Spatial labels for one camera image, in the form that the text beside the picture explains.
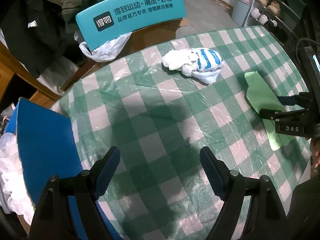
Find light green foam sheet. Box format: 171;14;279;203
245;72;295;151

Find blue striped white plastic bag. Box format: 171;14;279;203
162;48;226;85

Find person's right hand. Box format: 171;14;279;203
310;138;320;168

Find blue storage box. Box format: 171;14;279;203
7;98;120;239

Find green checkered tablecloth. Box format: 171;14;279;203
52;26;310;239

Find white mesh bath pouf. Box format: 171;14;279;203
0;133;35;224

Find wooden louvered cabinet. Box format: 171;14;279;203
0;42;61;108

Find metal shoe rack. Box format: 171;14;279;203
246;0;305;46

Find light blue waste bin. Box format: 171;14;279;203
232;0;251;27

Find white plastic bag under box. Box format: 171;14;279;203
79;32;132;62

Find brown cardboard box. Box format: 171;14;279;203
60;17;188;91

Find teal shoe box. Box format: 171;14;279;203
75;0;186;50

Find hanging dark coats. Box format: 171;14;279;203
1;0;104;78

